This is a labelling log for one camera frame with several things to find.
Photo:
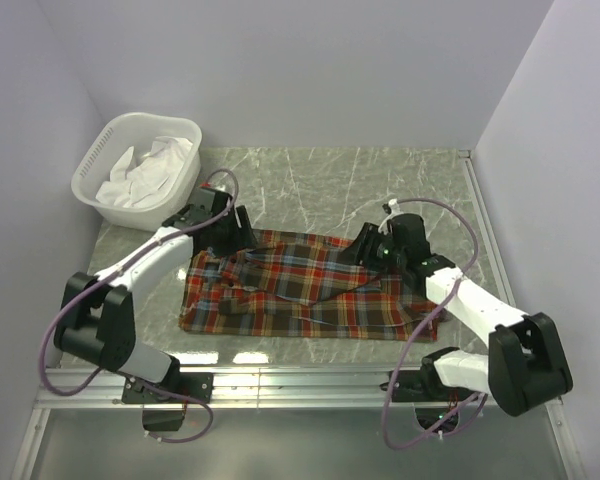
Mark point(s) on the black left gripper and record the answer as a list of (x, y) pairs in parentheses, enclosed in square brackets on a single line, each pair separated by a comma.
[(242, 236)]

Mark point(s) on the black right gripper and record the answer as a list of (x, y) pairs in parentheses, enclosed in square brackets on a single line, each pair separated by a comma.
[(370, 235)]

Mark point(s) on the red brown plaid shirt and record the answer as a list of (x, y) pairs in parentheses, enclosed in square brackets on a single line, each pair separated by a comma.
[(293, 285)]

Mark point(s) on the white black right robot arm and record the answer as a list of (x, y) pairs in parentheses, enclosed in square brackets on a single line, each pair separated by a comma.
[(525, 365)]

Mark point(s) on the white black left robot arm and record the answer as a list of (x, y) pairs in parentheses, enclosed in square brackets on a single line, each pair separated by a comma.
[(97, 321)]

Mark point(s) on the white crumpled shirt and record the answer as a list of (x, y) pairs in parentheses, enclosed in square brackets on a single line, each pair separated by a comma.
[(142, 181)]

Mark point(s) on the white plastic laundry basket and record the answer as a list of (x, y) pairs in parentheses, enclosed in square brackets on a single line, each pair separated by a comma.
[(137, 130)]

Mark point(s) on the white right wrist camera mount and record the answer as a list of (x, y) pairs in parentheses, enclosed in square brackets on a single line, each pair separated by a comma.
[(392, 209)]

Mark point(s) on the aluminium right side rail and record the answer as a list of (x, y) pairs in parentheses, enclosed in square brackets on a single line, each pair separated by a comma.
[(488, 270)]

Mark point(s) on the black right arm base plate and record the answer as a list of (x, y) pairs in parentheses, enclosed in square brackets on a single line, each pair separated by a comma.
[(419, 386)]

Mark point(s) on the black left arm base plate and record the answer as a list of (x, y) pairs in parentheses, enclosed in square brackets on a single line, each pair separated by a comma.
[(195, 385)]

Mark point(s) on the aluminium mounting rail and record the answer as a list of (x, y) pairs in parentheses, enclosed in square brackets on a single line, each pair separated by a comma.
[(319, 386)]

